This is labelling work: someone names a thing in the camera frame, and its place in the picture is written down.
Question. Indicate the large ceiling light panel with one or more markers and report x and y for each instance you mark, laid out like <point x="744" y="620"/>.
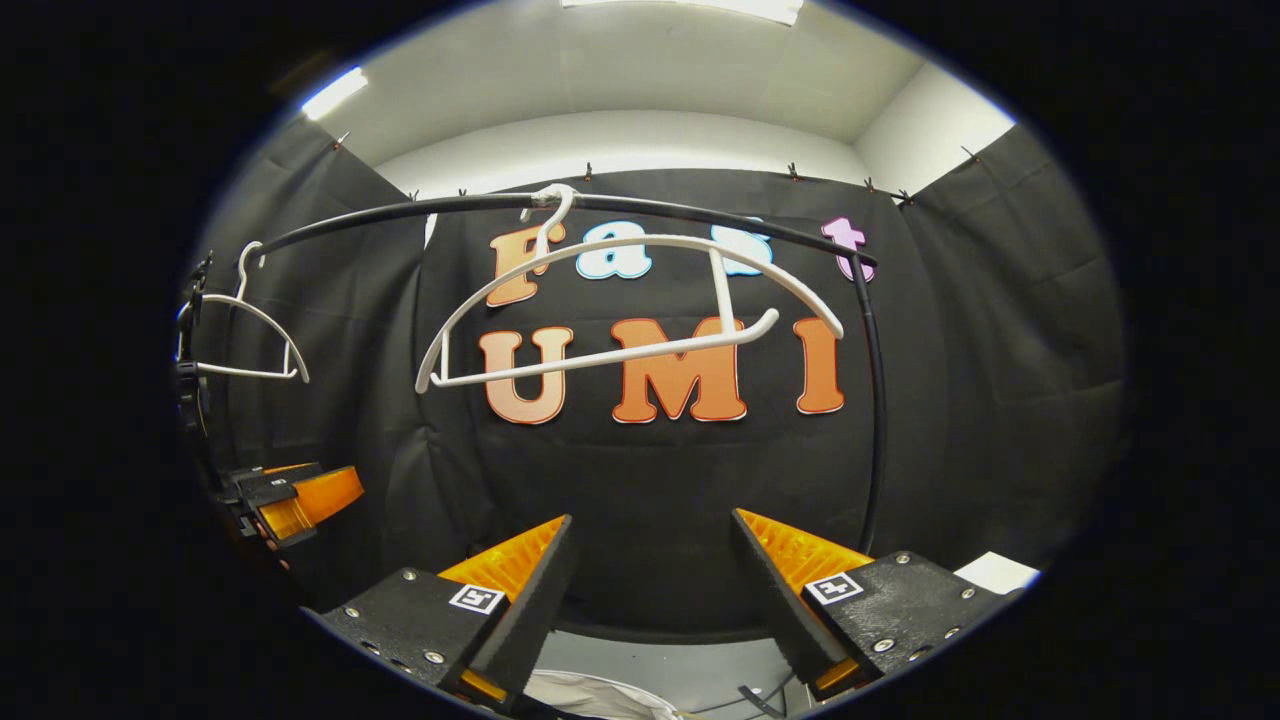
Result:
<point x="700" y="8"/>

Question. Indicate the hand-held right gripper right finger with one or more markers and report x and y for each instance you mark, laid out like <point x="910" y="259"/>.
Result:
<point x="785" y="610"/>

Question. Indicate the white clothes hanger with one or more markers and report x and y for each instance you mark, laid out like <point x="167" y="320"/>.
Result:
<point x="250" y="371"/>
<point x="722" y="295"/>

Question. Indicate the black backdrop cloth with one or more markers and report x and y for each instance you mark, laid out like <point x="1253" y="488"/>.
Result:
<point x="650" y="480"/>

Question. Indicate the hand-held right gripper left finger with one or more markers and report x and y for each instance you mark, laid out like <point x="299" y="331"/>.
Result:
<point x="520" y="620"/>

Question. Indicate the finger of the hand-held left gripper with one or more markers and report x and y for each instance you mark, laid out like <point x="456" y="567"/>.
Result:
<point x="315" y="500"/>
<point x="275" y="478"/>

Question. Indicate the row of backdrop clips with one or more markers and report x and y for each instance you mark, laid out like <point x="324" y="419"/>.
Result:
<point x="790" y="172"/>

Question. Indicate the white laundry hamper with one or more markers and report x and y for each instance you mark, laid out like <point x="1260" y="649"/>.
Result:
<point x="590" y="697"/>

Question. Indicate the small ceiling light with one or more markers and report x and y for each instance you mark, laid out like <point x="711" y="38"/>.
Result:
<point x="335" y="92"/>

